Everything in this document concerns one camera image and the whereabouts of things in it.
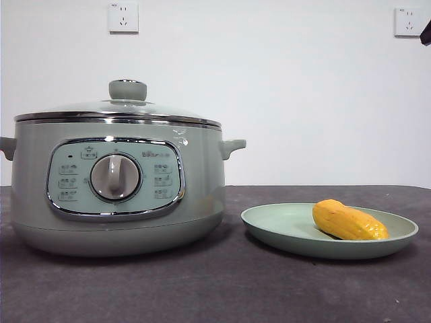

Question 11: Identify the yellow corn cob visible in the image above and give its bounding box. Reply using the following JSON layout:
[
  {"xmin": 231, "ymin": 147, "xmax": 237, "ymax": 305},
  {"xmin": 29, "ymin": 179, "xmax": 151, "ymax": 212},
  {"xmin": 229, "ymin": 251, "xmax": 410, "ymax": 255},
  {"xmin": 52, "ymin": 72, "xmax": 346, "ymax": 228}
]
[{"xmin": 312, "ymin": 199, "xmax": 390, "ymax": 242}]

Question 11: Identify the glass lid with round knob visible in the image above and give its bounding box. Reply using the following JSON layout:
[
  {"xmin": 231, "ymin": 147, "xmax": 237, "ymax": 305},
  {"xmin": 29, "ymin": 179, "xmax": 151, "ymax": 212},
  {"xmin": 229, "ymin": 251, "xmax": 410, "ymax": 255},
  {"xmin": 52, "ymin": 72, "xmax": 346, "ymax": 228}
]
[{"xmin": 13, "ymin": 79, "xmax": 223, "ymax": 129}]

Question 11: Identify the pale green round plate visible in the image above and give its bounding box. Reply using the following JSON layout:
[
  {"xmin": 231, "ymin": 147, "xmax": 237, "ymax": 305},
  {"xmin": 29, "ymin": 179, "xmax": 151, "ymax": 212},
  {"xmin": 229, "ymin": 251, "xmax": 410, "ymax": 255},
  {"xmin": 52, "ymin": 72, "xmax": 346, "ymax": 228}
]
[{"xmin": 240, "ymin": 202, "xmax": 420, "ymax": 260}]

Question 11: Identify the pale green electric steamer pot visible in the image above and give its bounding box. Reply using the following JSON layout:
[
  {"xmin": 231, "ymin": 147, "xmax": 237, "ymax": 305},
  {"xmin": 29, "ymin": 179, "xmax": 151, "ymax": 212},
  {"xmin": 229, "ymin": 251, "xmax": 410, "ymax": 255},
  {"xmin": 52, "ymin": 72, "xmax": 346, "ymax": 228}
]
[{"xmin": 0, "ymin": 116, "xmax": 247, "ymax": 258}]

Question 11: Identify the white wall socket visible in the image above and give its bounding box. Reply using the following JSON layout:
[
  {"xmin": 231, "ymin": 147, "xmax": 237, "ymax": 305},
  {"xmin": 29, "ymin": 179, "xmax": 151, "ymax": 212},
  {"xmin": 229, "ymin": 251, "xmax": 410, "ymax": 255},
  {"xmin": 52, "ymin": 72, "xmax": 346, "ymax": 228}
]
[
  {"xmin": 393, "ymin": 6, "xmax": 424, "ymax": 39},
  {"xmin": 107, "ymin": 1, "xmax": 139, "ymax": 35}
]

